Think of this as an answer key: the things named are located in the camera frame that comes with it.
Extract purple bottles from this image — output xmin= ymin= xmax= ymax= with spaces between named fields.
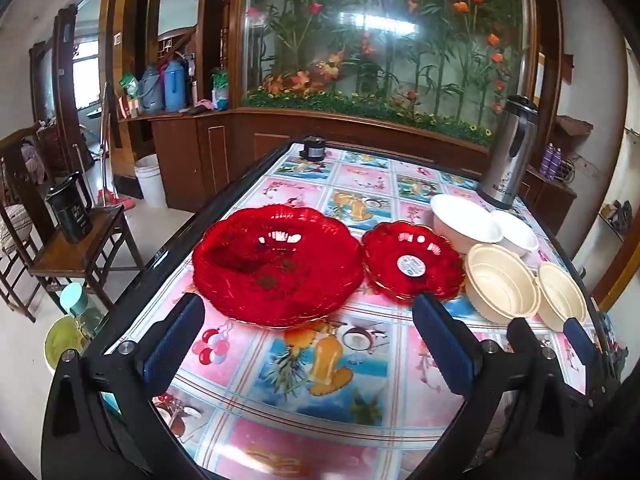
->
xmin=540 ymin=142 xmax=563 ymax=181

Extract large red glass plate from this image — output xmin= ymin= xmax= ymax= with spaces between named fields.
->
xmin=192 ymin=204 xmax=365 ymax=330

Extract black electric kettle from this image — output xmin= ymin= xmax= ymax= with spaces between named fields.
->
xmin=46 ymin=172 xmax=95 ymax=243

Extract small beige plastic bowl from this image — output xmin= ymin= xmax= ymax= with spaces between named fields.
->
xmin=536 ymin=261 xmax=587 ymax=333

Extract large white foam bowl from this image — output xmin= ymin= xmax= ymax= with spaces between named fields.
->
xmin=430 ymin=193 xmax=503 ymax=255

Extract small white foam bowl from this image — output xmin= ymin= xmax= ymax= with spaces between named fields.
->
xmin=490 ymin=210 xmax=540 ymax=257

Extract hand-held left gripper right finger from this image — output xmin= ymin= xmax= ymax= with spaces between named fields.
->
xmin=412 ymin=292 xmax=587 ymax=480

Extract large beige plastic bowl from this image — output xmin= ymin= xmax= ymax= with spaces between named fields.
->
xmin=464 ymin=243 xmax=542 ymax=323

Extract printed fruit tablecloth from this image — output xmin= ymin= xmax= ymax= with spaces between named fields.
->
xmin=107 ymin=147 xmax=606 ymax=480

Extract floral glass panel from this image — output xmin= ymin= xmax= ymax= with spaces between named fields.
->
xmin=235 ymin=0 xmax=538 ymax=148

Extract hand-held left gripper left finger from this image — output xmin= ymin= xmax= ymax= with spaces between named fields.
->
xmin=42 ymin=292 xmax=206 ymax=480

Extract white foam tub green top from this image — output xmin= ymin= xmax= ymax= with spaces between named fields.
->
xmin=44 ymin=315 xmax=91 ymax=373

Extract stainless steel thermos jug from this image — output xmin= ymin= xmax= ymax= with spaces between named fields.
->
xmin=476 ymin=95 xmax=540 ymax=211

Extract black framed table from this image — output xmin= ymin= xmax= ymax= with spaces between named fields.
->
xmin=80 ymin=137 xmax=621 ymax=480

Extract white plastic bucket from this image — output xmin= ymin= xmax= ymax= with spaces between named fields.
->
xmin=134 ymin=155 xmax=167 ymax=208

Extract red handled mop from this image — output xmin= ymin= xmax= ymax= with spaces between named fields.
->
xmin=97 ymin=82 xmax=136 ymax=211

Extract wooden cabinet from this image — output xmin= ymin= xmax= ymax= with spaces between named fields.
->
xmin=117 ymin=105 xmax=576 ymax=221

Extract small black device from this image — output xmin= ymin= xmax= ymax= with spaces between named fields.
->
xmin=299 ymin=136 xmax=327 ymax=162

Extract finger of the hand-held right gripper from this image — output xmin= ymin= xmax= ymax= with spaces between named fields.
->
xmin=562 ymin=317 xmax=608 ymax=396
xmin=506 ymin=316 xmax=548 ymax=361

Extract wooden side table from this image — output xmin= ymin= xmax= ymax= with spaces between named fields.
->
xmin=27 ymin=205 xmax=146 ymax=311

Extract wooden armchair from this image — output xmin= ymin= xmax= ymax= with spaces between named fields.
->
xmin=0 ymin=127 xmax=56 ymax=321

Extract teal lid glass bottle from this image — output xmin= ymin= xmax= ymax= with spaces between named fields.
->
xmin=60 ymin=282 xmax=103 ymax=331

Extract grey-blue thermos flask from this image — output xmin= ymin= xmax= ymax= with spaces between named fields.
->
xmin=139 ymin=66 xmax=165 ymax=113

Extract blue thermos flask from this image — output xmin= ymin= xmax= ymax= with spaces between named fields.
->
xmin=164 ymin=59 xmax=188 ymax=112

